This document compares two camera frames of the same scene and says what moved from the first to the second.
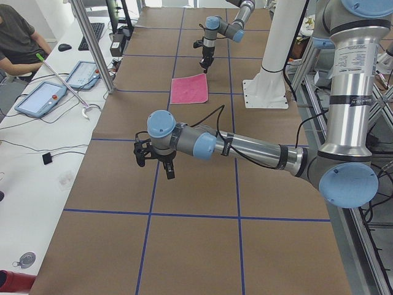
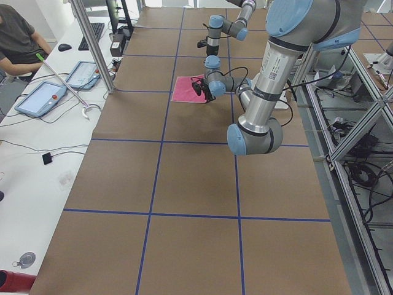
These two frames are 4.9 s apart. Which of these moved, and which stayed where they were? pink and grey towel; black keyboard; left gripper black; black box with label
Moved: left gripper black
Stayed: black box with label; black keyboard; pink and grey towel
